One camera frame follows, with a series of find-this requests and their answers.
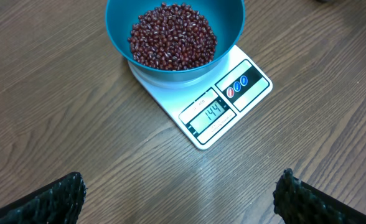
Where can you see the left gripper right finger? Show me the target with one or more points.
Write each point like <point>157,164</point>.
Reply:
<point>297,202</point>

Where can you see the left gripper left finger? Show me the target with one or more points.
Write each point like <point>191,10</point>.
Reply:
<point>58,202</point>

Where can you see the white digital kitchen scale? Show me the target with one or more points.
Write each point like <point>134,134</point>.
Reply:
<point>205,108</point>

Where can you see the blue bowl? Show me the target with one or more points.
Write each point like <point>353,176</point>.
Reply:
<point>226,17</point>

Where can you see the red beans in bowl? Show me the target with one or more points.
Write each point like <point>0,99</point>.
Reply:
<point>174,37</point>

